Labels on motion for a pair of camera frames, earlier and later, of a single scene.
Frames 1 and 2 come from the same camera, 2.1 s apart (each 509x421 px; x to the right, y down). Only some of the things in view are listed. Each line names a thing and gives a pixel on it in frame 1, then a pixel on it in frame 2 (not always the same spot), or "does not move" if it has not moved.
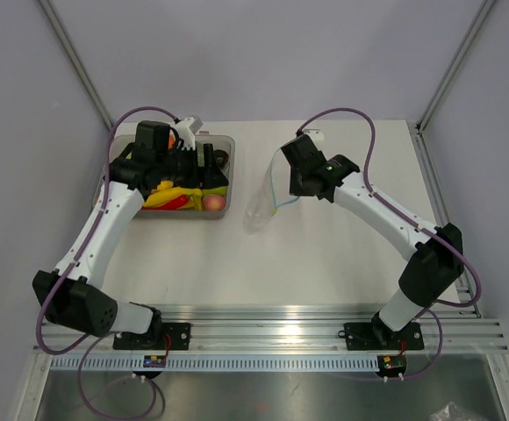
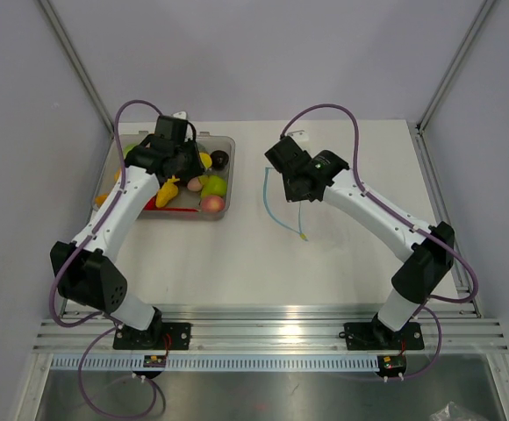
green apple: [217, 190] does not move
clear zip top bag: [273, 190] -> [285, 211]
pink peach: [213, 203] does not move
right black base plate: [376, 336] does not move
